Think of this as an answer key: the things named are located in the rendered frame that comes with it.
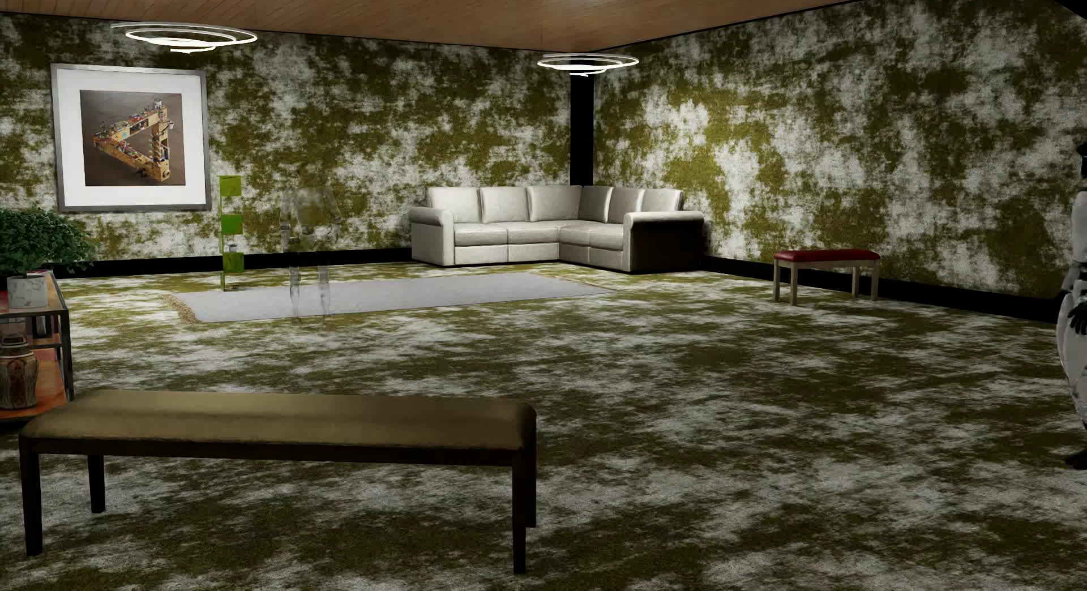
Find wood shelves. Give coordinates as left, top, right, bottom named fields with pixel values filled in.
left=0, top=272, right=75, bottom=421

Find white sectional sofa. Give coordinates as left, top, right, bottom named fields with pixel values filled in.
left=408, top=185, right=706, bottom=275

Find grey area rug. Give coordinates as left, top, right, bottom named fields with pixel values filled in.
left=166, top=272, right=609, bottom=324

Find transparent glass mannequin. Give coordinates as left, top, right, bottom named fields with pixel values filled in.
left=280, top=186, right=343, bottom=320

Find red cushioned wooden bench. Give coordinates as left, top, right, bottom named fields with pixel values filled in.
left=773, top=249, right=881, bottom=306

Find long olive upholstered bench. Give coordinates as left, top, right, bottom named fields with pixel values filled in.
left=19, top=389, right=538, bottom=575

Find green panel floor lamp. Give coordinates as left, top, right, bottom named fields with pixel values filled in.
left=218, top=175, right=246, bottom=292

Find potted green plant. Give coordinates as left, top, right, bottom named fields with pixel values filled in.
left=0, top=207, right=96, bottom=310

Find striped ceramic vase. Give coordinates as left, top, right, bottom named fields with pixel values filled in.
left=0, top=333, right=40, bottom=410

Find white humanoid robot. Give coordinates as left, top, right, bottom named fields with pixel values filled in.
left=1055, top=141, right=1087, bottom=472

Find ring ceiling light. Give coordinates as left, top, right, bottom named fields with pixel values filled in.
left=537, top=53, right=640, bottom=76
left=110, top=21, right=259, bottom=54

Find framed wall picture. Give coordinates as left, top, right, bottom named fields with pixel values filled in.
left=50, top=63, right=212, bottom=213

